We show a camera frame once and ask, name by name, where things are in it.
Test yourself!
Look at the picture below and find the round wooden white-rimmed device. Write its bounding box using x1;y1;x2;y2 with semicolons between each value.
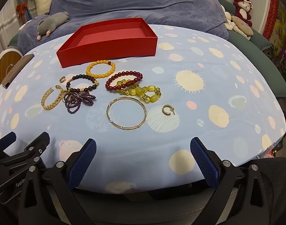
0;48;23;89

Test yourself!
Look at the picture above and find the red bow decoration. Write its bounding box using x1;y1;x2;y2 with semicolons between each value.
16;2;29;21

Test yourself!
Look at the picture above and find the green sofa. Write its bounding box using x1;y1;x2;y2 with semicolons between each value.
209;0;286;98

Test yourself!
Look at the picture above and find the purple bead strand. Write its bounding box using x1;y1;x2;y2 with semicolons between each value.
63;91;97;115

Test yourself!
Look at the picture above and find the gold ring with studded band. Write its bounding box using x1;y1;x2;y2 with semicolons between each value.
162;104;177;117

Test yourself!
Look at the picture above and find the gold chain bracelet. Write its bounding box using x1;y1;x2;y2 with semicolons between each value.
41;85;64;110

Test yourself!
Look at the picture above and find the red wall hanging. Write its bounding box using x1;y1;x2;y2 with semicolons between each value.
262;0;286;52

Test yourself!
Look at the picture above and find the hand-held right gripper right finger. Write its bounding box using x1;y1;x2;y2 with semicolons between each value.
190;137;271;225

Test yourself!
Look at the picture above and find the dark brown bead bracelet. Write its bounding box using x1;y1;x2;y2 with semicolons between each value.
66;74;100;93

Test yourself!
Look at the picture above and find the blue-grey blanket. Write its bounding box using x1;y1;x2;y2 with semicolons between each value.
17;0;229;55

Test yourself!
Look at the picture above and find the red cardboard box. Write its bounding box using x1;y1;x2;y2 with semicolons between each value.
56;17;158;69

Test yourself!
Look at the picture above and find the thin metal bangle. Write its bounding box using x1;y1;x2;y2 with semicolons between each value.
106;97;148;131

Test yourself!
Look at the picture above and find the beige plush toy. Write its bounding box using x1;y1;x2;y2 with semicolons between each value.
224;11;254;40

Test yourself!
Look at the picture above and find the light blue planet-print sheet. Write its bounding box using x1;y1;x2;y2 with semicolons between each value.
0;25;286;194

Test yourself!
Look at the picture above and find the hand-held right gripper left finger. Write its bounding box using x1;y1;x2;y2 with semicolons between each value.
18;138;97;225

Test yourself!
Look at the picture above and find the dark red bead bracelet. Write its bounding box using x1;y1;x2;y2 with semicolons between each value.
105;70;143;91

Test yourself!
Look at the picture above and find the chunky amber bead bracelet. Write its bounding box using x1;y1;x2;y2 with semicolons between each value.
121;85;162;104

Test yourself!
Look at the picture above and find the red monkey plush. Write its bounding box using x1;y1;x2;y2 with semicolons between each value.
233;0;253;28

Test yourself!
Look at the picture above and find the grey plush mouse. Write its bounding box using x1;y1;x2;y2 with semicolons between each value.
36;12;70;40

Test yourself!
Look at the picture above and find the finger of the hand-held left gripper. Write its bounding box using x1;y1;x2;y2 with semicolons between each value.
0;131;17;161
0;132;51;181

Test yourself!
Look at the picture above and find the yellow crystal bracelet red bead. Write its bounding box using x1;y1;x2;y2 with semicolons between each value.
115;80;142;95

